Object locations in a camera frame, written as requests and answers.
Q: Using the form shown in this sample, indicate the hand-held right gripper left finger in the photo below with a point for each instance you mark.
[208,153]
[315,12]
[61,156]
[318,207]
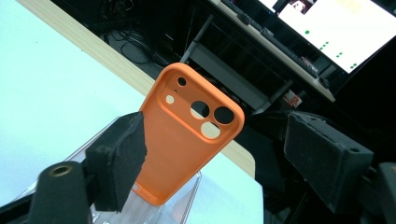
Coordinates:
[115,161]

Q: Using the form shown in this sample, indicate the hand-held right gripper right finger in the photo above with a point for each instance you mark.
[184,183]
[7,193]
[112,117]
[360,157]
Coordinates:
[327,161]

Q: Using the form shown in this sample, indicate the orange phone case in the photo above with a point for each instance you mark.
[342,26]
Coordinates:
[174,155]

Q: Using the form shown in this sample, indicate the clear plastic packaging tray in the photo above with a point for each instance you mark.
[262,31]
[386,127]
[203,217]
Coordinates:
[174,214]

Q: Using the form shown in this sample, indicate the small red white box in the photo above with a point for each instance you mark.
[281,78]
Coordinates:
[292,99]

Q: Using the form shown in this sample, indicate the black keyboard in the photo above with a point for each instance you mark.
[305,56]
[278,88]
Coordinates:
[280,43]

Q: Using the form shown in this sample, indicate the bright computer monitor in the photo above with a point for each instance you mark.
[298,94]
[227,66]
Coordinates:
[342,28]

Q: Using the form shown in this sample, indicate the desk with white frame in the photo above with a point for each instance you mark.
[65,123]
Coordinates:
[236,84]

